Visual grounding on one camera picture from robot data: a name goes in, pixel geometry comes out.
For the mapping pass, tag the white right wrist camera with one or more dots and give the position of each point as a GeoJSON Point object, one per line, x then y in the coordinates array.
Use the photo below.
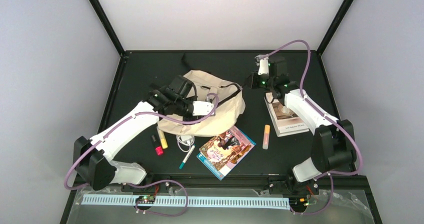
{"type": "Point", "coordinates": [262, 61]}

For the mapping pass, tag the colourful blue children's book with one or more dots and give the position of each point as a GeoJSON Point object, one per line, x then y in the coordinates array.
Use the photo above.
{"type": "Point", "coordinates": [222, 153]}

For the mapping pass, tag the teal capped white marker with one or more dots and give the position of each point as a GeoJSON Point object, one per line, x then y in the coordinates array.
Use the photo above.
{"type": "Point", "coordinates": [187, 155]}

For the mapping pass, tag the light blue slotted cable duct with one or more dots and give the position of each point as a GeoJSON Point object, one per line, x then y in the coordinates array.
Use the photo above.
{"type": "Point", "coordinates": [278, 203]}

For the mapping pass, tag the pink and black highlighter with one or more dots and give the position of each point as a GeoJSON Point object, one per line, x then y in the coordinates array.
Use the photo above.
{"type": "Point", "coordinates": [157, 145]}

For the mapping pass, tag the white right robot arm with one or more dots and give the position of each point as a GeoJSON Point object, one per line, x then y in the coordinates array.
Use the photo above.
{"type": "Point", "coordinates": [333, 140]}

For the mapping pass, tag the white charger with cable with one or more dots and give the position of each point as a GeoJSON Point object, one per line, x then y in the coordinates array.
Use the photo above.
{"type": "Point", "coordinates": [185, 142]}

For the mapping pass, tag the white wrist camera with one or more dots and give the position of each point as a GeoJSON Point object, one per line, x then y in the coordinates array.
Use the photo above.
{"type": "Point", "coordinates": [262, 61]}
{"type": "Point", "coordinates": [202, 108]}

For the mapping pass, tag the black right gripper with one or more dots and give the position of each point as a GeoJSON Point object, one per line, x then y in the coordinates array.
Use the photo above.
{"type": "Point", "coordinates": [251, 82]}

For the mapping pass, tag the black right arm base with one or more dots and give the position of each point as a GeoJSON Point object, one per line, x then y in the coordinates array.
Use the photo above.
{"type": "Point", "coordinates": [287, 186]}

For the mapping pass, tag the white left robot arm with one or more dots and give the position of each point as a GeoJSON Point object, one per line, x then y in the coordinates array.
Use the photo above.
{"type": "Point", "coordinates": [94, 157]}

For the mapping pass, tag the yellow highlighter pen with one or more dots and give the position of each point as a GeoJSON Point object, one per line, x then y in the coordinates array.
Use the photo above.
{"type": "Point", "coordinates": [162, 138]}

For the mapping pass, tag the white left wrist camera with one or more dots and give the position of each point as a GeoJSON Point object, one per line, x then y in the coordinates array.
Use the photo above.
{"type": "Point", "coordinates": [202, 108]}

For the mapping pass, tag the coffee cover white book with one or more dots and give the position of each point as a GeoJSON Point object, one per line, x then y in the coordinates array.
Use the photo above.
{"type": "Point", "coordinates": [284, 120]}

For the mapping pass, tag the orange highlighter pen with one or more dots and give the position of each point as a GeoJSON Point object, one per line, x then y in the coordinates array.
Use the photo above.
{"type": "Point", "coordinates": [266, 135]}

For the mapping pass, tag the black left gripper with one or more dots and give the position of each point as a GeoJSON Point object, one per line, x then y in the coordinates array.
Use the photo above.
{"type": "Point", "coordinates": [193, 96]}

